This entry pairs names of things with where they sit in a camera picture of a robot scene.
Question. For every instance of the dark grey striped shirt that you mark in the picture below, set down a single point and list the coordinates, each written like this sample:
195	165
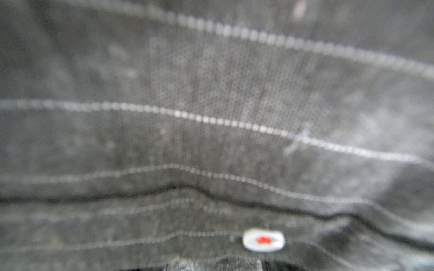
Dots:
217	135

